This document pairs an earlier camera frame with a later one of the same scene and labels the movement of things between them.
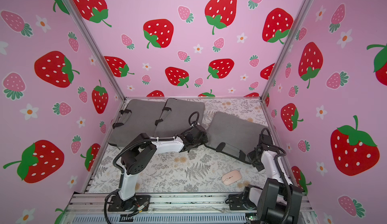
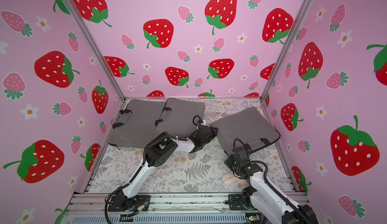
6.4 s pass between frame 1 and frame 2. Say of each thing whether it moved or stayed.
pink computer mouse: stayed
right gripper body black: moved
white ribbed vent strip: stayed
